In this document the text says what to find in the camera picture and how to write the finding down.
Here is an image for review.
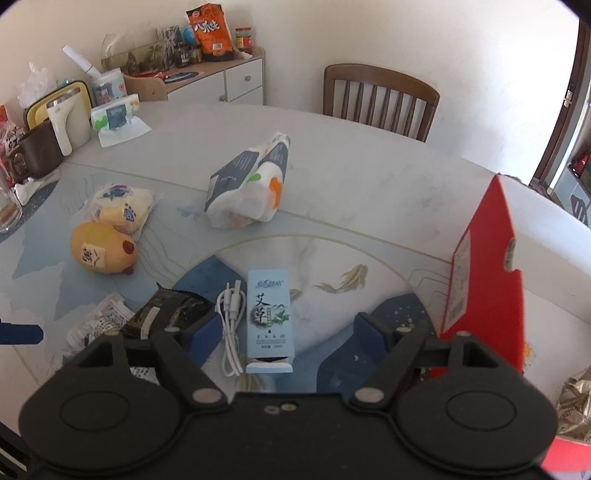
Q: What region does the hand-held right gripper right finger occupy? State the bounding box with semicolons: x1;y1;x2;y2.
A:
348;312;509;409

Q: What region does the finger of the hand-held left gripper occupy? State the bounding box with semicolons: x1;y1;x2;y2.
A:
0;323;44;345

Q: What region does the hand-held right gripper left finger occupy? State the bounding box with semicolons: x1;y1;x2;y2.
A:
65;313;230;409

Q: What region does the white usb cable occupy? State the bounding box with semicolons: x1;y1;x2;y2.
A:
215;279;246;376

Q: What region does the black snack packet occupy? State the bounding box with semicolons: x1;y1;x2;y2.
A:
121;281;218;343

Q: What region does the light blue carton box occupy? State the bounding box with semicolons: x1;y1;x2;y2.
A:
245;269;296;375

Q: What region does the clear wrapper with black print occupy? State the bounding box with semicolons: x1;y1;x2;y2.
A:
67;292;136;352

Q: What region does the white cardboard box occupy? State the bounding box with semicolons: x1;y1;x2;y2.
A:
438;174;591;480

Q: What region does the blueberry print bread packet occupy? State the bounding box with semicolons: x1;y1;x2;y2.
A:
90;183;160;241

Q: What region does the gold foil packet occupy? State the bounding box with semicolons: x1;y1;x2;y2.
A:
556;369;591;437

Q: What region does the white patterned desktop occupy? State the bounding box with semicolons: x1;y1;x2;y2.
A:
0;98;591;480

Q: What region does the clear glass cup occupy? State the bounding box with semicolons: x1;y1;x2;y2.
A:
0;174;24;234

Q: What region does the white printed tissue pack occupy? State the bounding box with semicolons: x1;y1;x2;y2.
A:
204;131;293;230

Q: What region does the red snack packet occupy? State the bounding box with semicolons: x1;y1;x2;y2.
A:
0;105;29;185

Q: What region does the white electric kettle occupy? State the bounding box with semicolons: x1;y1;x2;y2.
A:
45;89;92;157

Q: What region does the yellow rimmed container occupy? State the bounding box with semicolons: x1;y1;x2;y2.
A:
23;80;91;131

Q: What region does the green printed tissue pack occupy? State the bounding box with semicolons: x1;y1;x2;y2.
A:
89;93;151;148

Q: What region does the brown wooden chair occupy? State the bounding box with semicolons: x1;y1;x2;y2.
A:
322;64;441;142

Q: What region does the light wooden chair back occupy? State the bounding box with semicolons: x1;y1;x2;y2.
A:
123;73;167;103

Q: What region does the clear plastic bag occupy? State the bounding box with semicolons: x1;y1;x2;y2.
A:
17;61;61;109

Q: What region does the white sideboard cabinet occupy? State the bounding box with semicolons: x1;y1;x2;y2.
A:
124;45;267;105

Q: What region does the black round mat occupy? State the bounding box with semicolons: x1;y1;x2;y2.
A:
163;69;206;84

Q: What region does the printed paper roll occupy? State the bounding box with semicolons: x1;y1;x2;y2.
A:
90;67;128;107

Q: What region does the dark glass jar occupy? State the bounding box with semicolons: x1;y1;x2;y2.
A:
178;42;204;65

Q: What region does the white tube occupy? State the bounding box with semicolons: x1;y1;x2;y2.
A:
62;44;101;79

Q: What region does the glass fish tank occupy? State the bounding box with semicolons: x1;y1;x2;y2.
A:
100;32;168;75

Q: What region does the printed photo card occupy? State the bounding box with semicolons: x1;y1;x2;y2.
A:
156;25;186;66

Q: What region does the orange snack bag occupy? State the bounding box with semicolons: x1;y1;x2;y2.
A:
185;3;238;62

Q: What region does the brown door frame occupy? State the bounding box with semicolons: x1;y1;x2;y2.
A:
529;69;591;195

